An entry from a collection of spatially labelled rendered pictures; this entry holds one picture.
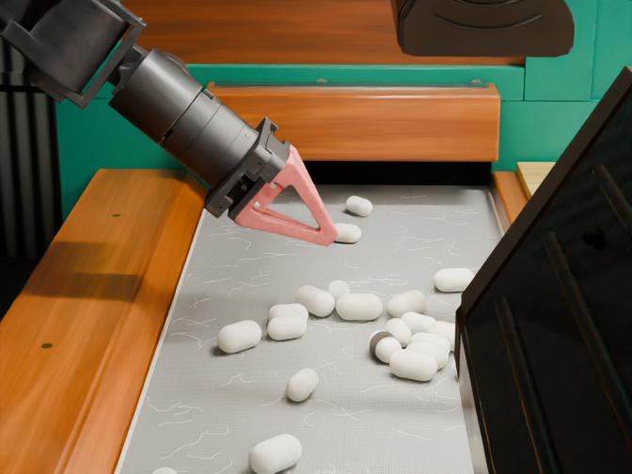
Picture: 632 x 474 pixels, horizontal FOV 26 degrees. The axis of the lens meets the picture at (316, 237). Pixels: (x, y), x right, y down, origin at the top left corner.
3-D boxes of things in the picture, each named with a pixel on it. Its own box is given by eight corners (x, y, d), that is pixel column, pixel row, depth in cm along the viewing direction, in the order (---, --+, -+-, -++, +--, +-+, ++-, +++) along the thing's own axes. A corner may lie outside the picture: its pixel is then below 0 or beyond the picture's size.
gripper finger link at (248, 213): (361, 192, 112) (273, 118, 110) (361, 217, 105) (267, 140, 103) (307, 252, 114) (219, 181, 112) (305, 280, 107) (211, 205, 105)
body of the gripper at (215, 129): (283, 130, 111) (213, 71, 110) (277, 161, 101) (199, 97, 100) (233, 188, 112) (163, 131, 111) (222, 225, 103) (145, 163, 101)
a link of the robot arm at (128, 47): (17, 72, 102) (85, -21, 101) (35, 64, 113) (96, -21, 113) (148, 167, 104) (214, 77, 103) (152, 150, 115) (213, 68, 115)
